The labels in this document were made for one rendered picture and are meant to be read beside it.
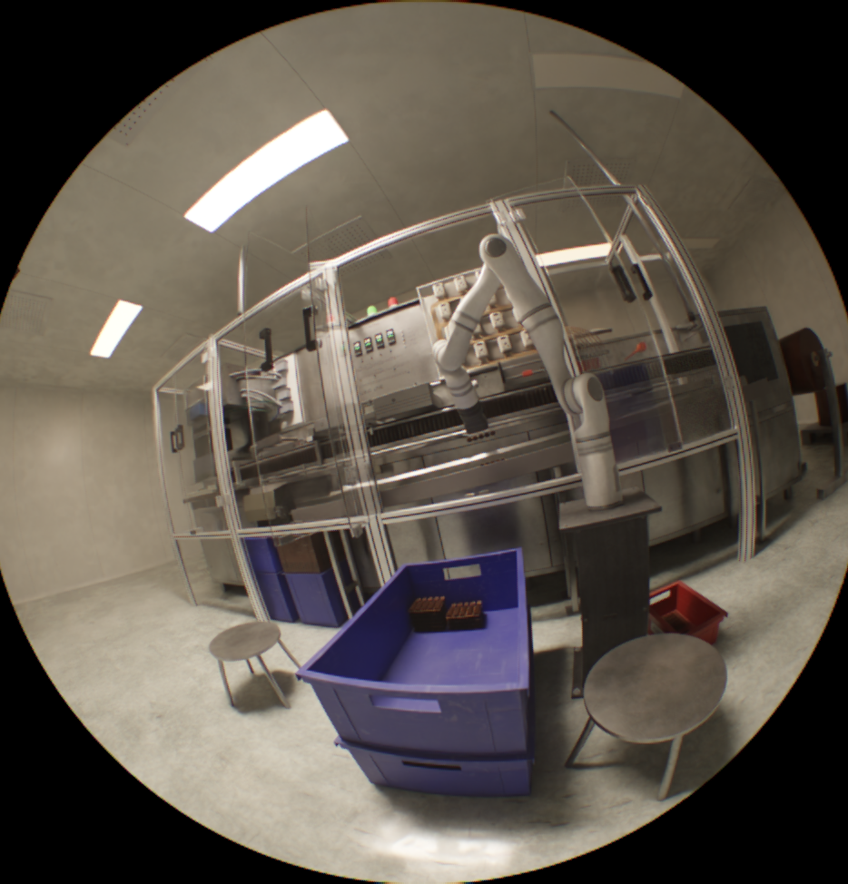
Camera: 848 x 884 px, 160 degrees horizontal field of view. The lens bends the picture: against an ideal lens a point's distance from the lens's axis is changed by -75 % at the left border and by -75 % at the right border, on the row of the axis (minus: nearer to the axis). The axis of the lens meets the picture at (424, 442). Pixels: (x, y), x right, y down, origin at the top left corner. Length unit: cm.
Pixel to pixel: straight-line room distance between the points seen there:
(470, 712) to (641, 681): 34
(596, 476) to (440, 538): 94
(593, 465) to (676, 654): 49
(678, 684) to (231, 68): 260
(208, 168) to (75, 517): 434
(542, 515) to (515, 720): 106
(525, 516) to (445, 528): 38
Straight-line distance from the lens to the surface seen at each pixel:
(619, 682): 70
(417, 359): 177
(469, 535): 147
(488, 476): 115
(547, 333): 75
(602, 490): 76
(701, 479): 173
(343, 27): 195
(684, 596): 125
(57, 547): 506
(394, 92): 208
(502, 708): 52
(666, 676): 71
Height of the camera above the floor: 76
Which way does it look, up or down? 3 degrees up
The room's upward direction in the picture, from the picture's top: 13 degrees counter-clockwise
